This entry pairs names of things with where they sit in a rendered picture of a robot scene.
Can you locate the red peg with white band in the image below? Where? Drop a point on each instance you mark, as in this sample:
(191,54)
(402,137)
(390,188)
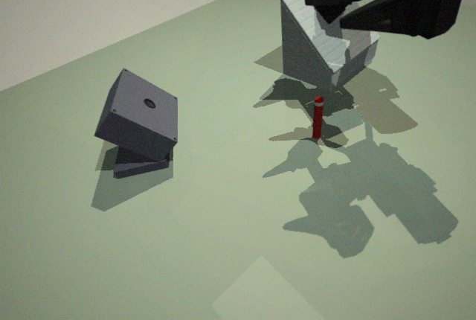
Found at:
(317,119)

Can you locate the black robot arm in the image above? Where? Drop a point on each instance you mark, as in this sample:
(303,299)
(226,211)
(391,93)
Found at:
(330,12)

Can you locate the grey sloped panel with hole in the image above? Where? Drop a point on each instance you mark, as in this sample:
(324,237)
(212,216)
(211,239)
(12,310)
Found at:
(142,120)

